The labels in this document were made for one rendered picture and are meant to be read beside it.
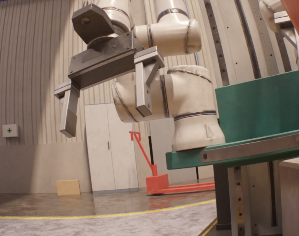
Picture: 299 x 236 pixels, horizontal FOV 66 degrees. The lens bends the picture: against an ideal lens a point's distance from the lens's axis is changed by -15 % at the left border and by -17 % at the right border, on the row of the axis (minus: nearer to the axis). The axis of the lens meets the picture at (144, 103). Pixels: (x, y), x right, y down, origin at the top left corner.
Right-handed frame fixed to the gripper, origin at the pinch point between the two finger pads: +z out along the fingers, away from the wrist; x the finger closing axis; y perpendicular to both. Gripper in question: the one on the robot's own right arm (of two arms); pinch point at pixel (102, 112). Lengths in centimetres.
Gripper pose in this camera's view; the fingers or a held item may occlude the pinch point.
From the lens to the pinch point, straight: 40.2
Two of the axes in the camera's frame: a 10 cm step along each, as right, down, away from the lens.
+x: -9.1, 2.8, 3.2
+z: 0.5, 8.1, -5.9
